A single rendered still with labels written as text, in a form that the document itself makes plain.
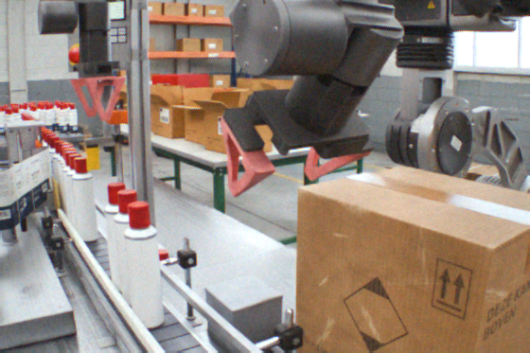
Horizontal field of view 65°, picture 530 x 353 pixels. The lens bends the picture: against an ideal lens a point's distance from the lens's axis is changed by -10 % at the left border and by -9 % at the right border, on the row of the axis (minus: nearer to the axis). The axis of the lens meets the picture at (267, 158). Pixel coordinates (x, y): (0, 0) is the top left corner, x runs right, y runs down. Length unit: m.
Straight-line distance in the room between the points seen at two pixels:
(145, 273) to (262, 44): 0.49
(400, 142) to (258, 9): 0.76
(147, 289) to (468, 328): 0.46
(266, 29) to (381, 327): 0.41
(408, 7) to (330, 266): 0.61
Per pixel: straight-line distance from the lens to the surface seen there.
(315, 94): 0.37
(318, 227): 0.63
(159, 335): 0.76
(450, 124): 1.00
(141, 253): 0.71
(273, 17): 0.29
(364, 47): 0.34
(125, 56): 1.11
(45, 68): 8.62
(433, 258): 0.51
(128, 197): 0.77
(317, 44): 0.31
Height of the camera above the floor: 1.28
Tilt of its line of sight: 11 degrees down
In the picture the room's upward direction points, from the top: straight up
